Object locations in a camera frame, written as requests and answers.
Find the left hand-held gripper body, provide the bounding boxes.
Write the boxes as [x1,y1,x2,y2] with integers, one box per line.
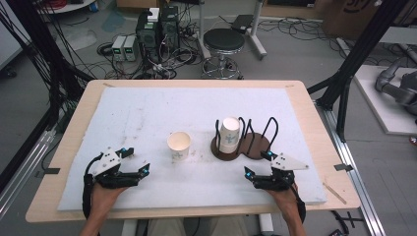
[92,147,142,190]

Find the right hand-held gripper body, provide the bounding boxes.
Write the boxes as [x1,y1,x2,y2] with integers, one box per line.
[253,151,310,192]

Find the brown wire cup holder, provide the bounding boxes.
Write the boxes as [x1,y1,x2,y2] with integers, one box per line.
[210,116,280,162]

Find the white paper cup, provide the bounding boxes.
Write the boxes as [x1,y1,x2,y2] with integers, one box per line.
[166,131,193,162]
[218,116,242,154]

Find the person's right hand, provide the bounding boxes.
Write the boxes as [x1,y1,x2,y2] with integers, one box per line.
[266,185,301,216]

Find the person's left hand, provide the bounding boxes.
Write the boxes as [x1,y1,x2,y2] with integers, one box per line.
[89,183,128,219]

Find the white foam mat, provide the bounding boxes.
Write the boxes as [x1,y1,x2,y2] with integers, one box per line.
[57,87,328,211]

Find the thin wooden stick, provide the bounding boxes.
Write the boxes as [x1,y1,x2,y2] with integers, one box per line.
[323,182,347,206]

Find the person's legs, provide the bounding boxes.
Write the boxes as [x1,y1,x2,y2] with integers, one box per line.
[143,215,251,236]

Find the grey power supply unit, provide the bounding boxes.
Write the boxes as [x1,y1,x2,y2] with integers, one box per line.
[123,34,140,62]
[111,34,128,62]

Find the black computer tower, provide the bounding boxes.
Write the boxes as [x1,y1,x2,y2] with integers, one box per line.
[135,10,162,63]
[159,5,181,53]

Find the black round stool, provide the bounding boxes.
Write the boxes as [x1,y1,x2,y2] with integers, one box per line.
[200,28,246,81]

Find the white metal stand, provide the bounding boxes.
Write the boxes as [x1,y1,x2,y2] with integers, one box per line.
[196,0,268,62]

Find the white platform board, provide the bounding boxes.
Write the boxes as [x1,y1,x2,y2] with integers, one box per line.
[353,64,417,137]

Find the black flat device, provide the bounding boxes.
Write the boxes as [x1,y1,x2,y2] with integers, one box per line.
[230,14,254,34]

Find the small white box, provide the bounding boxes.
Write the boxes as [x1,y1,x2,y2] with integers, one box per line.
[147,7,160,24]

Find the cardboard box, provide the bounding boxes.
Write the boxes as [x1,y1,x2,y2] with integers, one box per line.
[323,0,417,41]

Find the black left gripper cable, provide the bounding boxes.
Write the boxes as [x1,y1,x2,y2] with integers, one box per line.
[82,152,103,220]

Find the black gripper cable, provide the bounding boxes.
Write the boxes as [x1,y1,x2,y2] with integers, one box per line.
[290,182,307,223]
[82,152,103,220]

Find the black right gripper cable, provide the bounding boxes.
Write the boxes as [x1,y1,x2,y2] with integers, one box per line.
[290,182,307,223]

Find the aluminium rail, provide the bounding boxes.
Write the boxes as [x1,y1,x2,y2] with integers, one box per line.
[0,129,58,220]
[316,102,387,236]

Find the tangle of floor cables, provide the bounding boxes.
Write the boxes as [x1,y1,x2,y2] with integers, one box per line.
[96,38,205,81]

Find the black frame post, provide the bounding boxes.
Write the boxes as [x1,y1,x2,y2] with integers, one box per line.
[6,0,94,112]
[307,0,411,143]

